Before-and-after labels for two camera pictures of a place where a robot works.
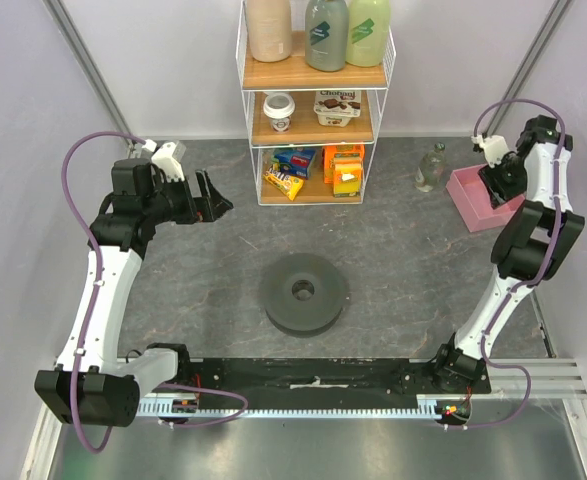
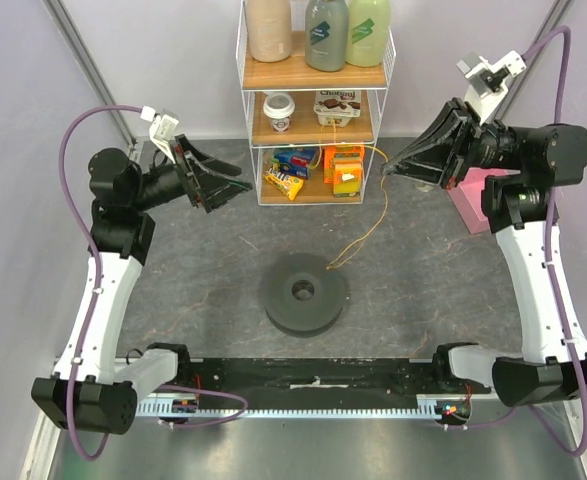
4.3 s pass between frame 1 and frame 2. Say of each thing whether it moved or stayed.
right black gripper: moved
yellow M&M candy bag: stayed
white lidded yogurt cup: stayed
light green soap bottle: stayed
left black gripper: moved
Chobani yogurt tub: stayed
